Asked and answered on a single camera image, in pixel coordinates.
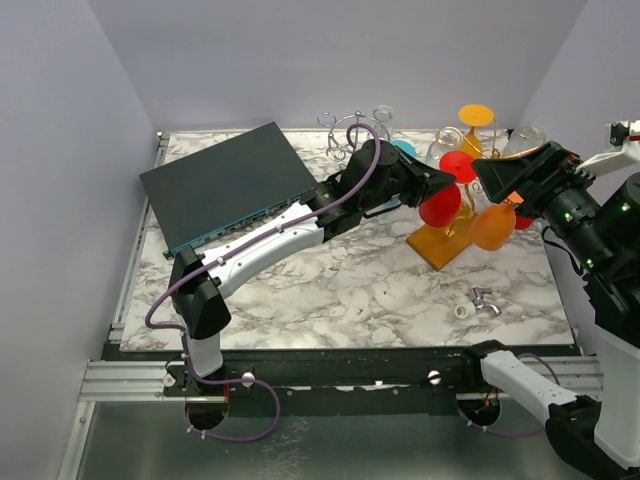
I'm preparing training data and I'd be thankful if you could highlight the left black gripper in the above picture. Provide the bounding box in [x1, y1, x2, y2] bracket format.
[360, 149, 454, 212]

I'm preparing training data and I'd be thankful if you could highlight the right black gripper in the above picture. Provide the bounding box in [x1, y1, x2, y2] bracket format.
[472, 134, 615, 270]

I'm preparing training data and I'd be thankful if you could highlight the red wine glass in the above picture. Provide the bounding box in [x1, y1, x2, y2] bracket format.
[419, 151, 476, 228]
[515, 215, 534, 230]

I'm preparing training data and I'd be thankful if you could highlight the orange wine glass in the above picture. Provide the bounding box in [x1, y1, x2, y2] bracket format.
[469, 201, 520, 251]

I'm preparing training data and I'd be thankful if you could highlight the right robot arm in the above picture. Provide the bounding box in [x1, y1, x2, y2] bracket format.
[459, 141, 639, 479]

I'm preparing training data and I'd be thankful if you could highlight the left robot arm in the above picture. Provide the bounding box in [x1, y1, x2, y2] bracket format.
[170, 140, 454, 395]

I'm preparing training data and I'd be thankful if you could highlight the blue wine glass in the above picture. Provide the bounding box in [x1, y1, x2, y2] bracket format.
[391, 139, 416, 157]

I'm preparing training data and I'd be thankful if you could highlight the clear ribbed wine glass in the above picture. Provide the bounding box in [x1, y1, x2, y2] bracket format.
[426, 126, 464, 161]

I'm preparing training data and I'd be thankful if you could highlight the yellow wine glass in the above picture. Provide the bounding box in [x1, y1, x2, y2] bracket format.
[458, 104, 495, 159]

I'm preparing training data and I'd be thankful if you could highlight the clear glass on silver rack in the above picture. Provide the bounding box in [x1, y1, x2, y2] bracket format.
[372, 105, 395, 141]

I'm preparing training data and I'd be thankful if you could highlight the chrome faucet tap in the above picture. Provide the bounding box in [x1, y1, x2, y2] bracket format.
[469, 287, 502, 317]

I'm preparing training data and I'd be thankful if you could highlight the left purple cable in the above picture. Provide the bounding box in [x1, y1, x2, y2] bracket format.
[144, 124, 384, 444]

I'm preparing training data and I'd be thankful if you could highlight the purple cable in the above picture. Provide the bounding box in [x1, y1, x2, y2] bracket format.
[464, 352, 561, 439]
[144, 124, 384, 444]

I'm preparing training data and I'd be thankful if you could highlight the gold wire glass rack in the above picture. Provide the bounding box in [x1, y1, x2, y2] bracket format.
[407, 149, 494, 271]

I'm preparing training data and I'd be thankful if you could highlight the silver wire glass rack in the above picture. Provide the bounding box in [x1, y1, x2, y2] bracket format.
[316, 111, 378, 167]

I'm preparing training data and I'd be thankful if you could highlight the black mounting rail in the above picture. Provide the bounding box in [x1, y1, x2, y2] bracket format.
[164, 344, 506, 419]

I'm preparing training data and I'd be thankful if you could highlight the black network switch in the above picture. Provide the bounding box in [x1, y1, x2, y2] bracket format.
[140, 122, 317, 259]

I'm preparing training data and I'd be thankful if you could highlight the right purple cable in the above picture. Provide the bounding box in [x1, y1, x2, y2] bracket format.
[464, 352, 561, 439]

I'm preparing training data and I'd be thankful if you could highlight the aluminium frame rail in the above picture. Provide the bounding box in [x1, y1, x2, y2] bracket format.
[78, 361, 226, 405]

